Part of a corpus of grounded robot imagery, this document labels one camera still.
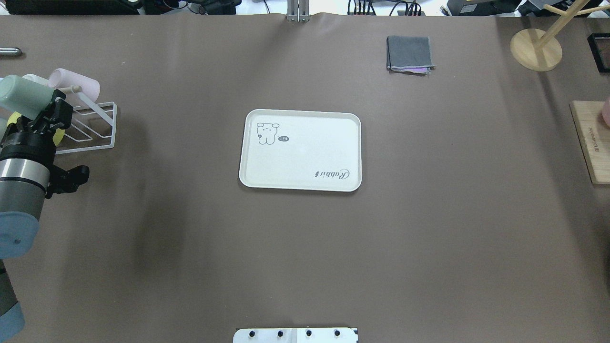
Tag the wooden mug tree stand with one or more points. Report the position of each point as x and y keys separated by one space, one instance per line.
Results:
x=539 y=50

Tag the pink cup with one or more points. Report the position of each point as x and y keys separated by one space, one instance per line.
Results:
x=63 y=78

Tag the metal cylinder rod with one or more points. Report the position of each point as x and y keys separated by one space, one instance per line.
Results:
x=10 y=52

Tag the cream white cup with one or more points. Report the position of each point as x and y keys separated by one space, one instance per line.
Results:
x=37 y=79

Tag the grey folded cloth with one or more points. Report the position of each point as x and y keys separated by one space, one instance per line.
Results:
x=409 y=54

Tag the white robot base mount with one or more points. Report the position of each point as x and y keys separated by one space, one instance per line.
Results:
x=297 y=335

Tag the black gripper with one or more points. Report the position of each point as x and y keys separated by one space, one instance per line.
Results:
x=27 y=143

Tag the wooden board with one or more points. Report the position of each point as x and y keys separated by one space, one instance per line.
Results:
x=594 y=138

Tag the pink bowl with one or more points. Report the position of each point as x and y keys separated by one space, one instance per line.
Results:
x=606 y=112

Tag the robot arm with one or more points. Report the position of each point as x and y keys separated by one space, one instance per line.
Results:
x=27 y=173

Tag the white wire cup rack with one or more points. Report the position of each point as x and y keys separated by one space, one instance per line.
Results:
x=93 y=125

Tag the green cup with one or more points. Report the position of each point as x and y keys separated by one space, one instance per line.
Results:
x=24 y=96

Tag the black framed tray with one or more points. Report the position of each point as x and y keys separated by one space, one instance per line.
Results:
x=599 y=43

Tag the aluminium frame post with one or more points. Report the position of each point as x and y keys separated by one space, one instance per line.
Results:
x=298 y=11

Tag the cream rabbit tray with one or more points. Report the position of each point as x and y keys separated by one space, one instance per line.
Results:
x=301 y=150

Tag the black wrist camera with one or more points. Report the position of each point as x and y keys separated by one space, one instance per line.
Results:
x=66 y=181

